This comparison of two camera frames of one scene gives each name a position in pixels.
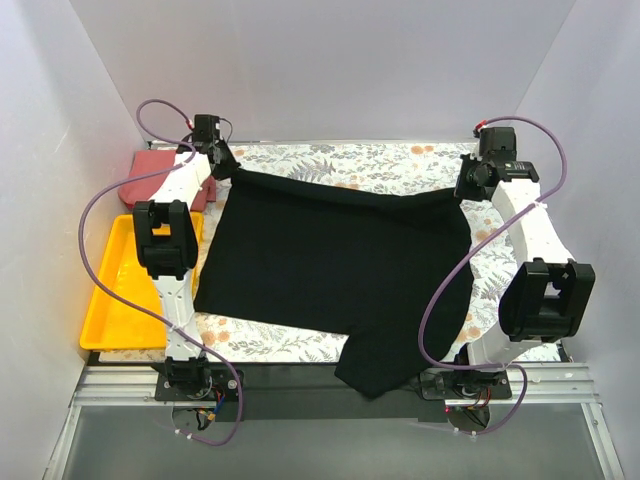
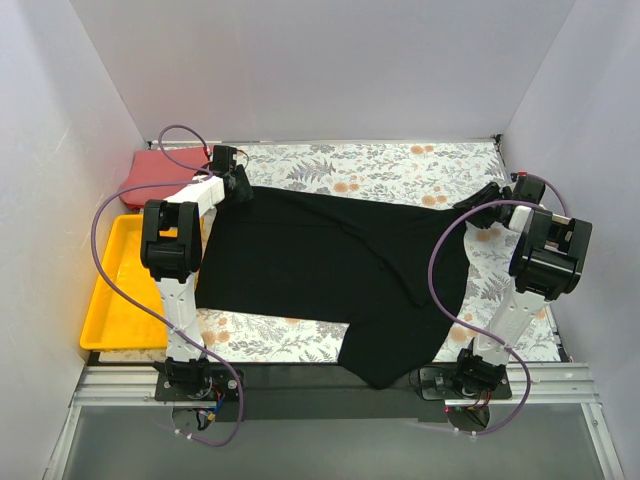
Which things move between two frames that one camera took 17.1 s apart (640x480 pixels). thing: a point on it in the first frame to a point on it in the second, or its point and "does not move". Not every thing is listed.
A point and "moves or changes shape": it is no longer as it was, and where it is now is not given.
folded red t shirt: [145, 189] does not move
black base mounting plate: [316, 392] does not move
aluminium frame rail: [106, 385] does not move
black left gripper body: [223, 161] to [240, 186]
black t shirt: [392, 272] moves or changes shape
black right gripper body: [465, 183] to [484, 203]
